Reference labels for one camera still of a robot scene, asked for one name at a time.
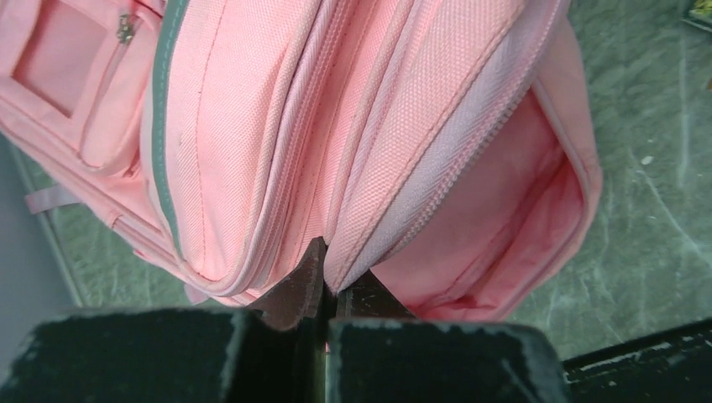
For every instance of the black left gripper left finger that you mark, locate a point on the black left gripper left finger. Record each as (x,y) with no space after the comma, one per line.
(298,295)

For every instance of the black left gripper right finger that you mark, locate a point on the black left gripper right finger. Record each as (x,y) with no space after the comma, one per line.
(369,298)

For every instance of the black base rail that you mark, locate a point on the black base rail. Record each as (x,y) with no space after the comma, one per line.
(668,366)

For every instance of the dark green book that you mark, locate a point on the dark green book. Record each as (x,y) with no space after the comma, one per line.
(698,14)

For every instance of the pink student backpack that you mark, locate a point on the pink student backpack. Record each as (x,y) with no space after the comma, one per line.
(446,146)

